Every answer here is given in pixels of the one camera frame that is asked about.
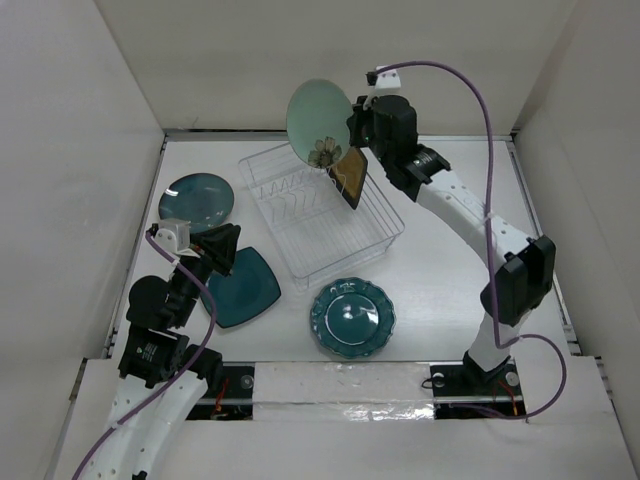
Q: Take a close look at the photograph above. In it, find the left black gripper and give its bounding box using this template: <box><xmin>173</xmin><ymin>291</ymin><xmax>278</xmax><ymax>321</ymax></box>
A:
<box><xmin>171</xmin><ymin>221</ymin><xmax>240</xmax><ymax>325</ymax></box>

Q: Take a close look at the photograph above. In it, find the round dark teal plate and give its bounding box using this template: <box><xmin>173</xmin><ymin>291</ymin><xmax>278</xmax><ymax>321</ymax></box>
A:
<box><xmin>158</xmin><ymin>173</ymin><xmax>235</xmax><ymax>233</ymax></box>

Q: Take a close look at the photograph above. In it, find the square teal plate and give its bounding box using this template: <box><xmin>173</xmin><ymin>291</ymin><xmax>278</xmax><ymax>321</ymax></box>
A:
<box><xmin>206</xmin><ymin>247</ymin><xmax>281</xmax><ymax>329</ymax></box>

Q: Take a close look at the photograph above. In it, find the square black amber plate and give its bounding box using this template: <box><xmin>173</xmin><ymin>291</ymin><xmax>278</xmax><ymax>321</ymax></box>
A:
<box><xmin>328</xmin><ymin>147</ymin><xmax>368</xmax><ymax>210</ymax></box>

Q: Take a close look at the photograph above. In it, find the light green floral plate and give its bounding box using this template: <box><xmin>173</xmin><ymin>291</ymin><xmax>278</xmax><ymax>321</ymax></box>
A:
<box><xmin>286</xmin><ymin>79</ymin><xmax>352</xmax><ymax>169</ymax></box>

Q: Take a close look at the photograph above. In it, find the scalloped teal plate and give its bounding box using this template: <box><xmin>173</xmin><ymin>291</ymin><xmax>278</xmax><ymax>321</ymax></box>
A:
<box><xmin>309</xmin><ymin>277</ymin><xmax>396</xmax><ymax>360</ymax></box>

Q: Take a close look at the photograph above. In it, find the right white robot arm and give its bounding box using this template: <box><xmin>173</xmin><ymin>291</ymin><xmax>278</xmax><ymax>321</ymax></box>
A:
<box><xmin>347</xmin><ymin>95</ymin><xmax>556</xmax><ymax>393</ymax></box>

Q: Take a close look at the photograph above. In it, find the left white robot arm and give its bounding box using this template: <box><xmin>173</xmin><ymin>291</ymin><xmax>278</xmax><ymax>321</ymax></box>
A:
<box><xmin>73</xmin><ymin>219</ymin><xmax>241</xmax><ymax>479</ymax></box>

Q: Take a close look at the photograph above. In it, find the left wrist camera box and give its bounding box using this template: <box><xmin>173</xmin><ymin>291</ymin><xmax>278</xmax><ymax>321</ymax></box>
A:
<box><xmin>148</xmin><ymin>218</ymin><xmax>191</xmax><ymax>255</ymax></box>

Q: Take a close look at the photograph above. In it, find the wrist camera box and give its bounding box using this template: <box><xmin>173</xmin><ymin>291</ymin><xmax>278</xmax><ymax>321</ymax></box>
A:
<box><xmin>366</xmin><ymin>66</ymin><xmax>401</xmax><ymax>95</ymax></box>
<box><xmin>148</xmin><ymin>218</ymin><xmax>191</xmax><ymax>255</ymax></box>

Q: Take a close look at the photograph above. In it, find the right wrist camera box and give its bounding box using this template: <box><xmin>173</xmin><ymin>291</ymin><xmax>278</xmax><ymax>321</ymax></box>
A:
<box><xmin>366</xmin><ymin>66</ymin><xmax>401</xmax><ymax>95</ymax></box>

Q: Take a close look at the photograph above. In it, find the white wire dish rack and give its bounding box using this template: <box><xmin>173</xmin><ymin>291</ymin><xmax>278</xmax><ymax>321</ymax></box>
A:
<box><xmin>238</xmin><ymin>144</ymin><xmax>405</xmax><ymax>291</ymax></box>

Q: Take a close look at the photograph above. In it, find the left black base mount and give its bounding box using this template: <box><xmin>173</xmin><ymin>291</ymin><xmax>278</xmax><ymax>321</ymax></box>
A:
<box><xmin>187</xmin><ymin>363</ymin><xmax>255</xmax><ymax>421</ymax></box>

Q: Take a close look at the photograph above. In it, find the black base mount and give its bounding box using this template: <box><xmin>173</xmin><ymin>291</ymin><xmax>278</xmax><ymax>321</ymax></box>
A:
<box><xmin>187</xmin><ymin>363</ymin><xmax>255</xmax><ymax>421</ymax></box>
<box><xmin>421</xmin><ymin>355</ymin><xmax>527</xmax><ymax>420</ymax></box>

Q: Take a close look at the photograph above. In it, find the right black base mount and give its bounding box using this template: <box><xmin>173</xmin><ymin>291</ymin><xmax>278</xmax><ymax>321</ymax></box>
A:
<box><xmin>421</xmin><ymin>355</ymin><xmax>527</xmax><ymax>420</ymax></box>

